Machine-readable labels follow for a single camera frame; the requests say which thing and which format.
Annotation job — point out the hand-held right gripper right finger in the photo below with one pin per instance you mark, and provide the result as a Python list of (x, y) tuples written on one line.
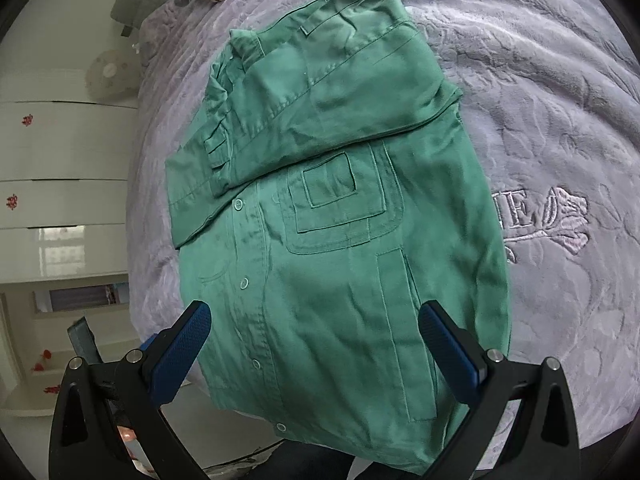
[(447, 355)]

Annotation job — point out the white wardrobe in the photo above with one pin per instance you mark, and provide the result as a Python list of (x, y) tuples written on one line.
[(60, 140)]

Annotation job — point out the green work jacket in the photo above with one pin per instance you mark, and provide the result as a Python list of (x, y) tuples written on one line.
[(325, 310)]

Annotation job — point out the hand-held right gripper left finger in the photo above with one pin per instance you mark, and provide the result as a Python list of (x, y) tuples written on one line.
[(180, 355)]

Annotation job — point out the person's blue jeans legs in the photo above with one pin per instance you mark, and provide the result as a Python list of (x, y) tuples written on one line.
[(320, 465)]

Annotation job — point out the white pedestal fan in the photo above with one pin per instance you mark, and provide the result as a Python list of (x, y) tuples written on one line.
[(107, 74)]

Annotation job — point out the purple embossed blanket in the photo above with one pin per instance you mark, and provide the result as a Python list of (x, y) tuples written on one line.
[(550, 135)]

